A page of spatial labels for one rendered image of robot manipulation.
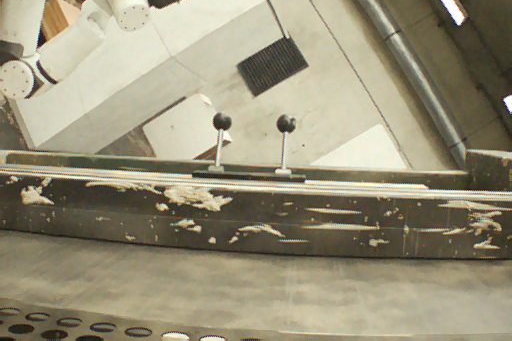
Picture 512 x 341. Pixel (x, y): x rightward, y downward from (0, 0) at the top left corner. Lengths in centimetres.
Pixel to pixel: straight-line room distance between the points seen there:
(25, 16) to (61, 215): 53
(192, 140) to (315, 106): 349
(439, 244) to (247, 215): 22
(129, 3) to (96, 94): 233
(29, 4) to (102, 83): 226
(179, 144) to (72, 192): 525
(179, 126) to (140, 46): 272
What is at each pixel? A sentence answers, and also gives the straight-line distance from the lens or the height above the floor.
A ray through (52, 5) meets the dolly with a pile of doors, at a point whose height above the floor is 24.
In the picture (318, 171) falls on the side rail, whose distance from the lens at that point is 121.
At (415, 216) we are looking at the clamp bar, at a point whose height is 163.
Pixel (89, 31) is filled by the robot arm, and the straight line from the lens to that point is 108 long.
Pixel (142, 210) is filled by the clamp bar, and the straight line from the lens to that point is 63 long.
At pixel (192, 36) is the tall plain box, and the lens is 320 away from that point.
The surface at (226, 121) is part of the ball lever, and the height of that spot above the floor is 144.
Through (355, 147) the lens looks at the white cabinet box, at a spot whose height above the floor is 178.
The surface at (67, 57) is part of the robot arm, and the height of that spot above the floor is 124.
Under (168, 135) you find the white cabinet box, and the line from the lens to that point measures 594.
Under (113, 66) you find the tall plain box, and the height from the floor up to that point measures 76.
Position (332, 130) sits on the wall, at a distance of 889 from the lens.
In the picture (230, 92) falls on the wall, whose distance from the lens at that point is 916.
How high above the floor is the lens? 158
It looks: 6 degrees down
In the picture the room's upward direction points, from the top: 60 degrees clockwise
